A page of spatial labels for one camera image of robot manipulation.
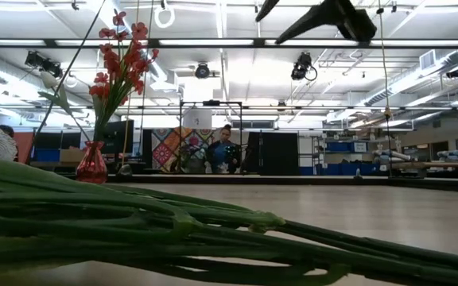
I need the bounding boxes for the colourful patterned quilt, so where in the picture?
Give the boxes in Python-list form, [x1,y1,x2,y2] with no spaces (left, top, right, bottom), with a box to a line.
[151,127,216,175]

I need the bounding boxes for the black aluminium rig frame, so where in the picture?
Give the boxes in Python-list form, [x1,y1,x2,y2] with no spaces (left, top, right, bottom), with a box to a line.
[65,172,458,195]

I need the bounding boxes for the grey ceiling vent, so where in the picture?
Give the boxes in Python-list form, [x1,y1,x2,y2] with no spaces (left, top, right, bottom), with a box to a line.
[418,48,437,72]

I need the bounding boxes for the black stand frame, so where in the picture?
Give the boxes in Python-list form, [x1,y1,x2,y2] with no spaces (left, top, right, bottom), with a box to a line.
[178,99,244,175]

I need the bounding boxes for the black monitor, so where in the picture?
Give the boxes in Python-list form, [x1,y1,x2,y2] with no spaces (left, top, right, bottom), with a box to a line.
[93,119,135,157]

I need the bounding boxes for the round black ceiling camera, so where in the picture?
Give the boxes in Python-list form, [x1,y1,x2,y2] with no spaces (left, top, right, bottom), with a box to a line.
[194,62,212,79]

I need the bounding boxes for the large white flower bunch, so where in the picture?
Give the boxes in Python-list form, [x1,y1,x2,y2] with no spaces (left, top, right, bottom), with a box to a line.
[0,122,458,286]

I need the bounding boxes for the red glass vase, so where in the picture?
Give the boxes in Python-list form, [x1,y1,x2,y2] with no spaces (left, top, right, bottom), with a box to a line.
[76,141,109,184]

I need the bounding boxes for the brown cardboard box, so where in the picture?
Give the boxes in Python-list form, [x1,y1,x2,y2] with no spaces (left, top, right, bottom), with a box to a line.
[59,147,85,164]

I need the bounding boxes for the black ceiling camera with cable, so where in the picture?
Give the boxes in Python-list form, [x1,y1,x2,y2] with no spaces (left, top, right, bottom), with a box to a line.
[290,51,318,83]

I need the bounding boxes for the blue storage bin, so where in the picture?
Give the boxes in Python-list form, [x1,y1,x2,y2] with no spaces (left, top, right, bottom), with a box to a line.
[327,141,368,154]

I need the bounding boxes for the blue box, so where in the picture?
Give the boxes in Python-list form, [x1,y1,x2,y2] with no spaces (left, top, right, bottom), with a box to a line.
[33,148,61,163]

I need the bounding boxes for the orange panel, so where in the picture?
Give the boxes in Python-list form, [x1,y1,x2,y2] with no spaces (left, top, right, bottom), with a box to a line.
[12,130,35,163]

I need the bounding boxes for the long black cable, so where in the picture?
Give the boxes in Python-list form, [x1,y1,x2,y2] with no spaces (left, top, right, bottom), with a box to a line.
[25,0,107,163]

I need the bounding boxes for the black overhead light bar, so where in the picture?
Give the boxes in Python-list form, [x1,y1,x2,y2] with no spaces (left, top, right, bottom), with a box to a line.
[0,37,458,50]

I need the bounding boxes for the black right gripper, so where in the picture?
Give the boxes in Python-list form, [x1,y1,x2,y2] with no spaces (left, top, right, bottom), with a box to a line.
[254,0,378,44]

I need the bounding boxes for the background wooden table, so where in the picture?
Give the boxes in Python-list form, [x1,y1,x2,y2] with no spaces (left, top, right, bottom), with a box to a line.
[390,160,458,170]

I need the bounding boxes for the white hanging box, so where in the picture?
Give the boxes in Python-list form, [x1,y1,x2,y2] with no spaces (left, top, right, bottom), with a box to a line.
[182,109,213,130]

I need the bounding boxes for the white artificial tulip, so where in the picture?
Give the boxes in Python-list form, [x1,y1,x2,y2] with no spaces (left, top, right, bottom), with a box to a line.
[37,70,93,143]

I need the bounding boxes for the distant overhead light bar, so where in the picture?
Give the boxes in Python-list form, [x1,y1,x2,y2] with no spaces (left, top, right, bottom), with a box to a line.
[0,103,458,112]

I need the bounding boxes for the black rounded object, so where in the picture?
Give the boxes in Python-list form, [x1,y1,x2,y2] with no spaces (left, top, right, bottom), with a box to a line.
[116,163,134,178]

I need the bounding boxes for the black hanging cable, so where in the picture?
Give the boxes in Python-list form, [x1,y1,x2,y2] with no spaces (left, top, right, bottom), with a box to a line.
[138,0,154,157]

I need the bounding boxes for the yellow and black hanging cord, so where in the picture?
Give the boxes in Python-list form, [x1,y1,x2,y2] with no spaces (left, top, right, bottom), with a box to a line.
[375,0,394,178]

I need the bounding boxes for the silver ceiling air duct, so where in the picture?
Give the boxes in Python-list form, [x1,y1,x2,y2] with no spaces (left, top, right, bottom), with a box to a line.
[0,47,95,120]
[363,49,458,108]

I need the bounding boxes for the black curtain panel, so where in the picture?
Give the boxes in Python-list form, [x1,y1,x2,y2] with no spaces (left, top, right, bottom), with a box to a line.
[246,131,300,175]

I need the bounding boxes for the white hanging ring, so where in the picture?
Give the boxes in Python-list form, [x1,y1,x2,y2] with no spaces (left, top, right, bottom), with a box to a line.
[153,0,176,29]

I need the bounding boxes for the blue low cabinet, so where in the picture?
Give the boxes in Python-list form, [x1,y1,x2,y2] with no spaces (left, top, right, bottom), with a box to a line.
[299,162,378,176]

